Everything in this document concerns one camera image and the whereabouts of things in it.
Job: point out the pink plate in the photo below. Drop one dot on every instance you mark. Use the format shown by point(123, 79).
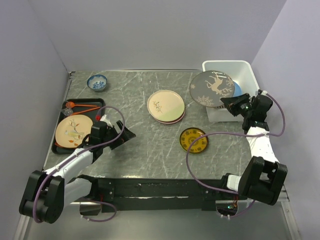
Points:
point(172, 121)

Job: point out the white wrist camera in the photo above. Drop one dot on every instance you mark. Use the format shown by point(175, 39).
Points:
point(103, 119)
point(262, 92)

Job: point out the cream plate with bird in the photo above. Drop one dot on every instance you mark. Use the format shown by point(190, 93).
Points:
point(71, 131)

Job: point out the white plastic bin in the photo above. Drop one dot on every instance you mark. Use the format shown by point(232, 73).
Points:
point(241, 73)

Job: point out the blue white porcelain bowl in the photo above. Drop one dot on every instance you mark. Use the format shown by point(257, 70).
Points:
point(97, 82)

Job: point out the black base beam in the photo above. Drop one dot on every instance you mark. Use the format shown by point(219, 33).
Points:
point(139, 194)

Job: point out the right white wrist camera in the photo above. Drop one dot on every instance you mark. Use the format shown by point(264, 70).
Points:
point(262, 92)

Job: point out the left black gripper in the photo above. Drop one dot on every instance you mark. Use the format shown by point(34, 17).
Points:
point(127, 135)

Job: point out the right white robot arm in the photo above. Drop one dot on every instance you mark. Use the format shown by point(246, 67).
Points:
point(264, 176)

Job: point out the grey reindeer plate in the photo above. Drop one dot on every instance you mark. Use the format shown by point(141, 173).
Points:
point(208, 87)

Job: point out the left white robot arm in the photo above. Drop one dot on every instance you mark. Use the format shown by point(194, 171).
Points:
point(48, 192)

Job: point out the aluminium rail frame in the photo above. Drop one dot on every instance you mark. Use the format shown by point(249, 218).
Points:
point(69, 226)

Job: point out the black tray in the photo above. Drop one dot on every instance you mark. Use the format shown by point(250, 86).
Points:
point(56, 149)

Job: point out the orange spoon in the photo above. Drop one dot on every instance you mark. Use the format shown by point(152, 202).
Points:
point(70, 104)

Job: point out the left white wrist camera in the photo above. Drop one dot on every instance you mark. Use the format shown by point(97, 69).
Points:
point(103, 119)

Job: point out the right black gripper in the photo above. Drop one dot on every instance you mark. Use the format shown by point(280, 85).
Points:
point(233, 102)

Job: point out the orange chopstick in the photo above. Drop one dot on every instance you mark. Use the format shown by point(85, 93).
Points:
point(85, 111)

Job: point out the clear plastic cup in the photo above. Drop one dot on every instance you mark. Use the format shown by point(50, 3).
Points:
point(67, 111)

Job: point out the blue plate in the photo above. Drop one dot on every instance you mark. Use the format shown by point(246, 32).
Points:
point(237, 90)

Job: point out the cream plate with twig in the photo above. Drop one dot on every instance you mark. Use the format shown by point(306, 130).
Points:
point(165, 105)

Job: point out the yellow patterned plate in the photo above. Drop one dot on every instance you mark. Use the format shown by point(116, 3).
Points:
point(188, 139)

